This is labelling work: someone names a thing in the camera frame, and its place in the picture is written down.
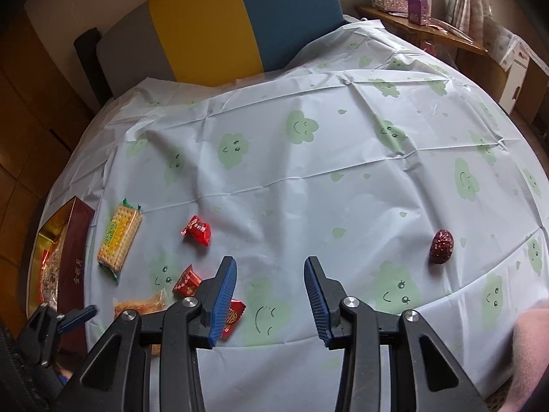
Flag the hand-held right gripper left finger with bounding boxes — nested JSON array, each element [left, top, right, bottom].
[[62, 256, 238, 412]]

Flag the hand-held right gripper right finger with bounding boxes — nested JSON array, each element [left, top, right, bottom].
[[304, 256, 490, 412]]

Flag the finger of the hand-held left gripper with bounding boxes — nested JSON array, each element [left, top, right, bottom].
[[25, 302, 97, 368]]

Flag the dark red gift box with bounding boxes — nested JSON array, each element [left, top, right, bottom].
[[26, 196, 96, 355]]

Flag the clear packet of orange pastry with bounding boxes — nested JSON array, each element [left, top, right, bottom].
[[113, 288, 168, 357]]

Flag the green and yellow cracker packet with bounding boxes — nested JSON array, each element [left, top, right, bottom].
[[97, 198, 143, 285]]

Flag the white tablecloth with green clouds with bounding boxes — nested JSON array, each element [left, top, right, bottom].
[[43, 17, 549, 412]]

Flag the dried red date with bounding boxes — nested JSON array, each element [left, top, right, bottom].
[[429, 229, 454, 264]]

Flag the pink clothing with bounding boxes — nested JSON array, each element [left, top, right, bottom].
[[508, 309, 549, 412]]

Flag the yellow blue and grey chair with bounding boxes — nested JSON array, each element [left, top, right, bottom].
[[23, 0, 350, 108]]

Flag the wooden side table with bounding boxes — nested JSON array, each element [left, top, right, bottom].
[[455, 30, 549, 123]]

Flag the small purple box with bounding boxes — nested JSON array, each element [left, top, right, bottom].
[[407, 0, 431, 25]]

